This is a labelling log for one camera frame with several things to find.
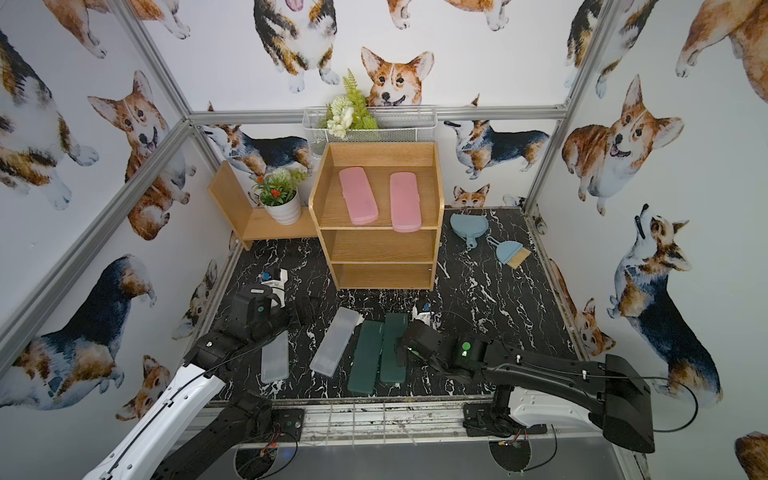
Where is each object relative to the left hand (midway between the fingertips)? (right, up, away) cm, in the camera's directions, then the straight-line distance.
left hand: (307, 294), depth 76 cm
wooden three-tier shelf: (+18, +22, 0) cm, 29 cm away
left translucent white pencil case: (-11, -19, +7) cm, 23 cm away
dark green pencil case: (+14, -19, +7) cm, 25 cm away
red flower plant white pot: (-16, +28, +21) cm, 39 cm away
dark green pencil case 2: (+22, -12, +14) cm, 29 cm away
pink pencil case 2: (+25, +24, +2) cm, 35 cm away
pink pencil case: (+13, +26, +4) cm, 29 cm away
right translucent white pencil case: (+3, -18, +9) cm, 21 cm away
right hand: (+27, -12, +1) cm, 29 cm away
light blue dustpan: (+51, +18, +41) cm, 68 cm away
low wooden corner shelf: (-32, +28, +27) cm, 50 cm away
